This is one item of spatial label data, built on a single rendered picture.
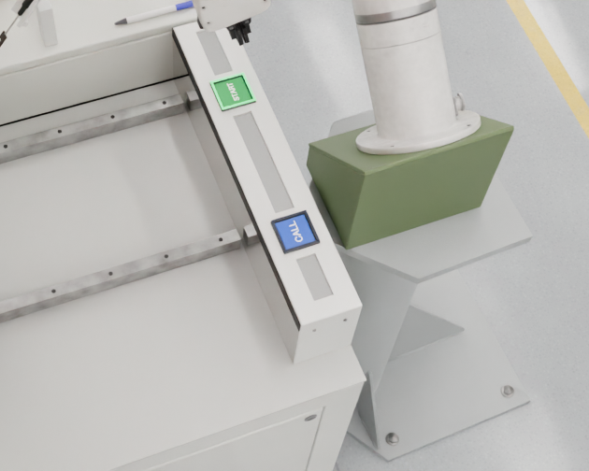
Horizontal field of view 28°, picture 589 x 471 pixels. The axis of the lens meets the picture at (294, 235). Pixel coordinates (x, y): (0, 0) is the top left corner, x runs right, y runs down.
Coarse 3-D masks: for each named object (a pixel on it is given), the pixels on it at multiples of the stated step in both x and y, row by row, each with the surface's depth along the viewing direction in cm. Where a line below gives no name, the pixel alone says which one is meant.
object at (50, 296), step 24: (216, 240) 181; (240, 240) 181; (120, 264) 177; (144, 264) 178; (168, 264) 179; (48, 288) 174; (72, 288) 175; (96, 288) 177; (0, 312) 172; (24, 312) 174
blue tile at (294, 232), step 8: (304, 216) 171; (280, 224) 170; (288, 224) 170; (296, 224) 170; (304, 224) 170; (280, 232) 169; (288, 232) 169; (296, 232) 169; (304, 232) 169; (288, 240) 169; (296, 240) 169; (304, 240) 169; (312, 240) 169; (288, 248) 168
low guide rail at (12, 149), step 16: (176, 96) 193; (112, 112) 190; (128, 112) 191; (144, 112) 191; (160, 112) 192; (176, 112) 194; (64, 128) 188; (80, 128) 188; (96, 128) 189; (112, 128) 191; (0, 144) 186; (16, 144) 186; (32, 144) 186; (48, 144) 188; (64, 144) 190; (0, 160) 187
